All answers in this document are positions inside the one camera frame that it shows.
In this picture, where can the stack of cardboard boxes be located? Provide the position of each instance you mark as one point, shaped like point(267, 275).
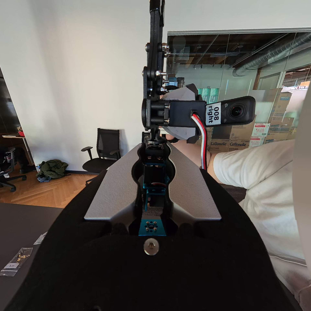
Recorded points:
point(240, 143)

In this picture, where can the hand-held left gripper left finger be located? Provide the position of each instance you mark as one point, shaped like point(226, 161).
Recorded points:
point(109, 194)

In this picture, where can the glass partition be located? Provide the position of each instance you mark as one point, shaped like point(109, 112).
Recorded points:
point(218, 60)

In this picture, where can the blue and black toy robot arm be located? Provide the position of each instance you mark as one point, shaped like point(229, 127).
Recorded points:
point(155, 73)

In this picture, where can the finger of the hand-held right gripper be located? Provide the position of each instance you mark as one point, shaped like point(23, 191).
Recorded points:
point(181, 132)
point(182, 94)

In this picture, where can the dark green jacket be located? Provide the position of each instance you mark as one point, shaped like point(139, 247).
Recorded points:
point(53, 166)

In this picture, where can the green tissue packs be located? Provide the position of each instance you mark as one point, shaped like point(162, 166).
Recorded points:
point(213, 93)

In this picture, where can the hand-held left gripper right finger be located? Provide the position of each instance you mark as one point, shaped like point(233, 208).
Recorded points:
point(194, 194)

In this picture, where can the person's right hand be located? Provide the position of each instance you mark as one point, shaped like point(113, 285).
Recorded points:
point(192, 151)

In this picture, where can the silver air duct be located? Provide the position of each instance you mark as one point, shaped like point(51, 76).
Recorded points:
point(267, 55)

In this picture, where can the dark grey desk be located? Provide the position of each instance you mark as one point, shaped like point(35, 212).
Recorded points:
point(19, 223)

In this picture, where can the black mesh office chair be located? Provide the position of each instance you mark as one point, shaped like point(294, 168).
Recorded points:
point(108, 141)

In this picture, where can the small clear parts bags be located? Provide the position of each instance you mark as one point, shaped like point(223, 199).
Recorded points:
point(14, 262)

